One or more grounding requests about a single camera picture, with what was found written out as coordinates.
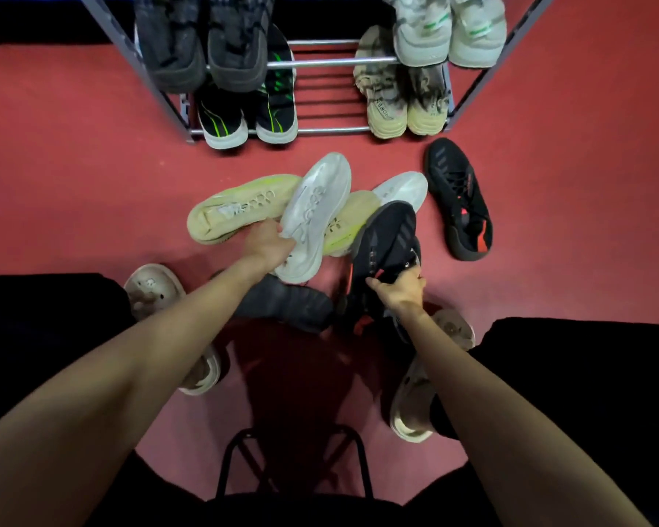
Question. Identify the person's black trousers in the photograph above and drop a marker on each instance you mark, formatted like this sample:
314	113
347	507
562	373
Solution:
582	389

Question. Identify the person's right hand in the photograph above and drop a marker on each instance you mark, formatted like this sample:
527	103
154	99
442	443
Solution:
401	293

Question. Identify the person's cream clog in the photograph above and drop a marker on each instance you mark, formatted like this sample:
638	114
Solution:
453	323
151	288

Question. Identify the plain white sneaker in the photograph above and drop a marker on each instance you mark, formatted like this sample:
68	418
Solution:
403	189
313	214

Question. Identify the black sneaker green stripes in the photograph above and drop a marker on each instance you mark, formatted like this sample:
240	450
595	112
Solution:
222	123
277	112

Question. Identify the black sneaker red patch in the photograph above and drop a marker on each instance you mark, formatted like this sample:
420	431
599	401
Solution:
384	241
458	203

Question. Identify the beige sneaker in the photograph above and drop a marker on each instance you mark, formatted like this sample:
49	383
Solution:
381	104
428	106

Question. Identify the person's left hand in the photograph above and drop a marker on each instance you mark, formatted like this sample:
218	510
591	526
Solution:
266	246

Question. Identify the person's left cream clog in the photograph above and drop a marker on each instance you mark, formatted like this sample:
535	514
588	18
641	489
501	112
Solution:
151	288

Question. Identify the black folding stool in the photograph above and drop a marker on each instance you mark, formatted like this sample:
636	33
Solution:
296	507

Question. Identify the white knit sneaker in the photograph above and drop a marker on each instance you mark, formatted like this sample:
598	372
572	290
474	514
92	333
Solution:
417	41
478	43

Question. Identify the dark grey sneaker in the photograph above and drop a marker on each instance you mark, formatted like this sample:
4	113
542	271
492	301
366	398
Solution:
285	302

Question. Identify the person's right forearm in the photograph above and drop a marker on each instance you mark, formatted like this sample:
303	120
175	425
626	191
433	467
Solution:
500	433

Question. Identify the grey metal shoe rack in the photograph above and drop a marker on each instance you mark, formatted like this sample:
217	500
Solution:
335	62

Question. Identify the black sneaker white pattern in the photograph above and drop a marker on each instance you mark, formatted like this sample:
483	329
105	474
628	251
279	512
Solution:
401	334

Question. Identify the black sneaker orange marks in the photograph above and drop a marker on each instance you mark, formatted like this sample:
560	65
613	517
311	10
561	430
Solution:
239	49
170	49

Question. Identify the person's left forearm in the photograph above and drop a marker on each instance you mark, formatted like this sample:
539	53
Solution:
115	389

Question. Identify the pale yellow sneaker white sole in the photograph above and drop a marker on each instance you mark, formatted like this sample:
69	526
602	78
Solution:
351	219
236	211

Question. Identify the person's right cream clog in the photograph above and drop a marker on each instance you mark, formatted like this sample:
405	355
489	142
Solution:
453	323

